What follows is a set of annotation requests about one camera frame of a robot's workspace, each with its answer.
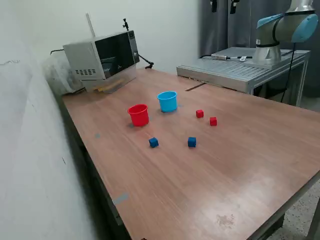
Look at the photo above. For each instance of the translucent plastic bag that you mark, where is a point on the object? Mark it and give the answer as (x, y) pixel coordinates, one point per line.
(57, 77)

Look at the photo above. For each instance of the clear plastic box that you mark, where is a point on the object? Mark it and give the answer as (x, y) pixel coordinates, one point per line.
(125, 77)

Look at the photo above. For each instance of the silver metal cylinder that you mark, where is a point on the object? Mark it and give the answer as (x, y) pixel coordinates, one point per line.
(220, 56)

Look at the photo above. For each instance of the black rod with white tag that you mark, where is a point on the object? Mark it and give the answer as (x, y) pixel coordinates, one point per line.
(242, 58)

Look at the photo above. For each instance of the silver microwave oven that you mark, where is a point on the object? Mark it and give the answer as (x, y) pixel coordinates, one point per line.
(82, 57)

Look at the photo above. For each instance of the long grey-blue tape piece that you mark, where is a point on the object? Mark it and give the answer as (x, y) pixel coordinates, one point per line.
(120, 198)

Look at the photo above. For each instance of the small grey-blue tape piece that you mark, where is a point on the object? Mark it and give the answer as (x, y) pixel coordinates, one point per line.
(97, 135)

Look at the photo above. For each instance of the aluminium robot mounting table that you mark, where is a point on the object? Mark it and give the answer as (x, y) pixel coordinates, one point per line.
(225, 72)

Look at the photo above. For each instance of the black camera mount stud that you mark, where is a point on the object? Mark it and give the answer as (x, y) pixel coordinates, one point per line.
(124, 25)

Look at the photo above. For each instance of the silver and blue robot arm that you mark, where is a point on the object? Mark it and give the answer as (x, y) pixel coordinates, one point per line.
(267, 52)

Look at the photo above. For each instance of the red cube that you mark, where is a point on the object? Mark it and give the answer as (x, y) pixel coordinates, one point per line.
(213, 121)
(199, 113)

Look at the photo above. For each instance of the blue plastic cup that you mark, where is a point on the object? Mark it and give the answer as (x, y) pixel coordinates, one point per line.
(168, 103)

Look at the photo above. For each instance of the blue cube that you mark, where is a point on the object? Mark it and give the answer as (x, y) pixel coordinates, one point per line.
(153, 142)
(192, 142)

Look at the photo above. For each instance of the wooden block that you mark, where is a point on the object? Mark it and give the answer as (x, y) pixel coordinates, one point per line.
(110, 86)

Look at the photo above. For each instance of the white thin rod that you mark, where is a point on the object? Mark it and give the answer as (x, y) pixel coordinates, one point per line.
(91, 26)

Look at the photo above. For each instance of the red plastic cup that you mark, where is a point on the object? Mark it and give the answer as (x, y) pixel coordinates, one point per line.
(138, 117)

